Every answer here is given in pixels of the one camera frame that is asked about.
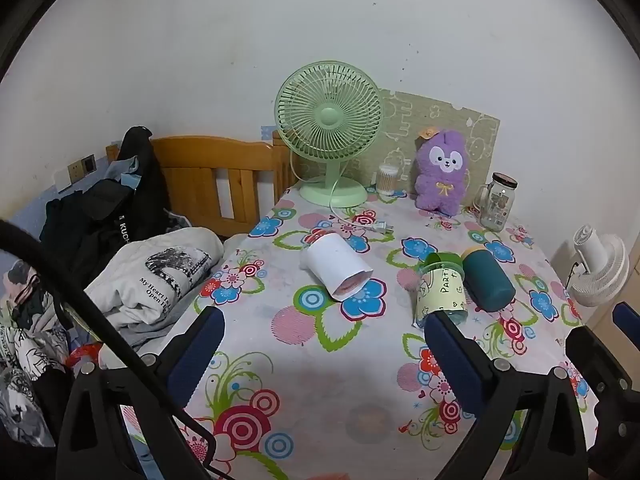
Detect green desk fan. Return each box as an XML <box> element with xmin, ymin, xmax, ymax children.
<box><xmin>274</xmin><ymin>61</ymin><xmax>385</xmax><ymax>209</ymax></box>

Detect grey blue denim garment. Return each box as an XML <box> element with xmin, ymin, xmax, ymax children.
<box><xmin>103</xmin><ymin>156</ymin><xmax>144</xmax><ymax>193</ymax></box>

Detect pile of clothes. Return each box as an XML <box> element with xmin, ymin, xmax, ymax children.
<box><xmin>0</xmin><ymin>218</ymin><xmax>219</xmax><ymax>480</ymax></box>

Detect white cup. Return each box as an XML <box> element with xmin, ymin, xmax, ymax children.
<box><xmin>300</xmin><ymin>232</ymin><xmax>374</xmax><ymax>303</ymax></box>

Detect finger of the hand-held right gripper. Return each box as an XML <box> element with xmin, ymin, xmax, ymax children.
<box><xmin>565</xmin><ymin>326</ymin><xmax>640</xmax><ymax>411</ymax></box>
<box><xmin>612</xmin><ymin>302</ymin><xmax>640</xmax><ymax>352</ymax></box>

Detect black white patterned cloth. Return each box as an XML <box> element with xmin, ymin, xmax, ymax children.
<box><xmin>0</xmin><ymin>259</ymin><xmax>77</xmax><ymax>450</ymax></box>

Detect black jacket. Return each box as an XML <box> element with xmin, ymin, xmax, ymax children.
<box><xmin>39</xmin><ymin>126</ymin><xmax>174</xmax><ymax>288</ymax></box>

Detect cotton swab container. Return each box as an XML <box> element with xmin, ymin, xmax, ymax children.
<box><xmin>377</xmin><ymin>163</ymin><xmax>399</xmax><ymax>196</ymax></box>

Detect purple plush toy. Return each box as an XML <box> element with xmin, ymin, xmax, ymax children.
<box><xmin>413</xmin><ymin>127</ymin><xmax>472</xmax><ymax>213</ymax></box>

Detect wooden bed headboard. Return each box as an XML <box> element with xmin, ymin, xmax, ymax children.
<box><xmin>105</xmin><ymin>132</ymin><xmax>302</xmax><ymax>239</ymax></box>

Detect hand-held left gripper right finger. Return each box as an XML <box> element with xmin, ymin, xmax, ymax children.
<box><xmin>424</xmin><ymin>310</ymin><xmax>592</xmax><ymax>480</ymax></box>

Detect yellow green paper cup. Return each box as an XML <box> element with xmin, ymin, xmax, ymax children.
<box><xmin>411</xmin><ymin>253</ymin><xmax>469</xmax><ymax>330</ymax></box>

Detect glass jar mug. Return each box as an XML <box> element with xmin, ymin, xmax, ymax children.
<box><xmin>472</xmin><ymin>172</ymin><xmax>519</xmax><ymax>233</ymax></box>

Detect teal bottle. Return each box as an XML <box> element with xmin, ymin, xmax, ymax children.
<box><xmin>460</xmin><ymin>245</ymin><xmax>517</xmax><ymax>313</ymax></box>

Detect floral tablecloth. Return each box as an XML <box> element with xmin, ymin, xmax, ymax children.
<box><xmin>119</xmin><ymin>184</ymin><xmax>602</xmax><ymax>480</ymax></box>

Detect beige patterned wall mat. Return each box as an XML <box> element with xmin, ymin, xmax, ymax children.
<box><xmin>349</xmin><ymin>87</ymin><xmax>501</xmax><ymax>209</ymax></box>

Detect wall socket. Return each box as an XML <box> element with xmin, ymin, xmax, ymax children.
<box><xmin>67</xmin><ymin>154</ymin><xmax>97</xmax><ymax>185</ymax></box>

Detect small white fan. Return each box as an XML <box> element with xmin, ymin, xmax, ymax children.
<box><xmin>565</xmin><ymin>224</ymin><xmax>630</xmax><ymax>308</ymax></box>

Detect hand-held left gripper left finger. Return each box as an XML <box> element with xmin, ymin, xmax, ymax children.
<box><xmin>55</xmin><ymin>305</ymin><xmax>226</xmax><ymax>480</ymax></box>

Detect white printed t-shirt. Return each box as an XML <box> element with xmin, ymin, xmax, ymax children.
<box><xmin>82</xmin><ymin>227</ymin><xmax>225</xmax><ymax>352</ymax></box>

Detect white fan power cable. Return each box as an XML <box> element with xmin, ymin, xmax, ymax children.
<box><xmin>328</xmin><ymin>177</ymin><xmax>395</xmax><ymax>236</ymax></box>

